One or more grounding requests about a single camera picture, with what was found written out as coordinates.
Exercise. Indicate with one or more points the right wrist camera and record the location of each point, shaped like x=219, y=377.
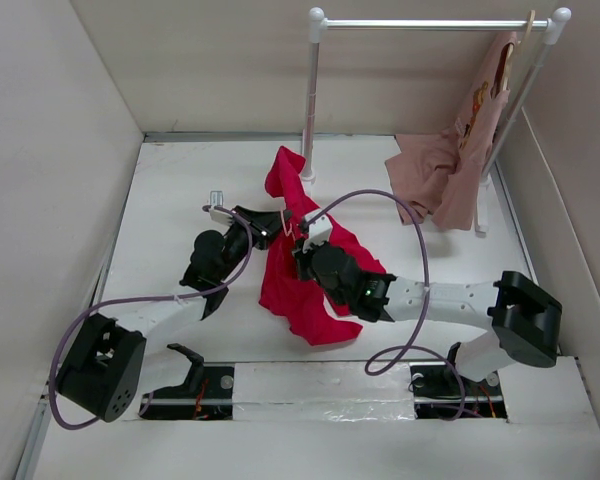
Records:
x=317, y=228

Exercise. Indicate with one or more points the hanging pink printed shirt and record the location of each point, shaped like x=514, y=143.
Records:
x=475, y=127

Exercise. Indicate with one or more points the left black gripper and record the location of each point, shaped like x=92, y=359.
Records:
x=265, y=226

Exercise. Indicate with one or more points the red t shirt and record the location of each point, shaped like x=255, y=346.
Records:
x=301, y=303

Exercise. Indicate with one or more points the pink shirt on floor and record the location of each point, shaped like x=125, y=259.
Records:
x=419, y=173

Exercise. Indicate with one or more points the wooden hanger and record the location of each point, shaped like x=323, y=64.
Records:
x=512, y=55

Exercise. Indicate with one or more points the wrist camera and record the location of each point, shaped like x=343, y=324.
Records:
x=317, y=228
x=219, y=205

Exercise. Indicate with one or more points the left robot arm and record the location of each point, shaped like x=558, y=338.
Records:
x=102, y=363

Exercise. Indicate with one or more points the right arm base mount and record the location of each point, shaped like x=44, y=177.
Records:
x=441, y=393

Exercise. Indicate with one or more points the pink wire hanger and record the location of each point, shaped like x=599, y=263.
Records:
x=289, y=229

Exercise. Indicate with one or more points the white clothes rack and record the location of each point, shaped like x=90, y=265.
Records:
x=551, y=28

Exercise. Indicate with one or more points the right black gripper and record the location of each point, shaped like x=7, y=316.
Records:
x=303, y=258

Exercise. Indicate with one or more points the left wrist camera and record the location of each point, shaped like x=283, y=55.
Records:
x=219, y=205

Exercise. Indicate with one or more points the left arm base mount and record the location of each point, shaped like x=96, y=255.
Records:
x=178, y=384

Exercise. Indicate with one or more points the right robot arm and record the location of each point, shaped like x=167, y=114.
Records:
x=520, y=321

